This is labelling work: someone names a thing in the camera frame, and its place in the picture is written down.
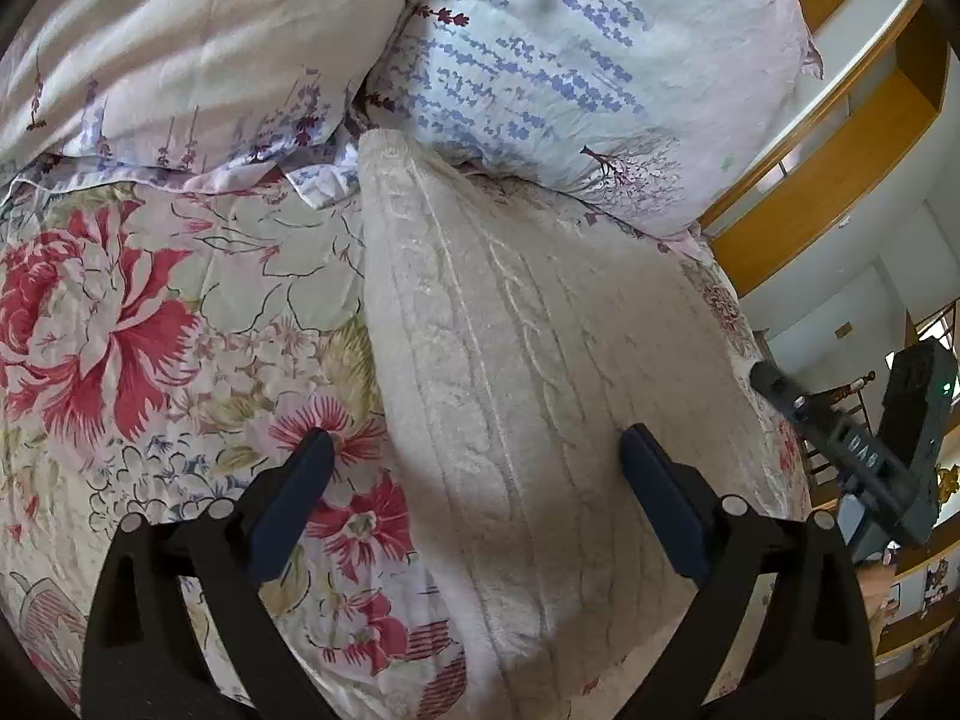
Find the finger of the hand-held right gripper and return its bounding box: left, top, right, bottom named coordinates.
left=748, top=361, right=809, bottom=422

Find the pink floral pillow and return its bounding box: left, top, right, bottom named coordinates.
left=0, top=0, right=455, bottom=177

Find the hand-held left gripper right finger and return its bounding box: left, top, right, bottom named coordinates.
left=617, top=422, right=880, bottom=720

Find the floral quilt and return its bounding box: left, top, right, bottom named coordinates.
left=0, top=157, right=817, bottom=720

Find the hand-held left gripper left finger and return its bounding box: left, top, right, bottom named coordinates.
left=81, top=427, right=337, bottom=720

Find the lavender print pillow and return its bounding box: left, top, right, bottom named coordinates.
left=358, top=0, right=824, bottom=239

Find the cream cable-knit sweater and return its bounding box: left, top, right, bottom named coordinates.
left=358, top=129, right=790, bottom=720

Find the wooden headboard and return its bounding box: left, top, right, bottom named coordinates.
left=697, top=0, right=952, bottom=299

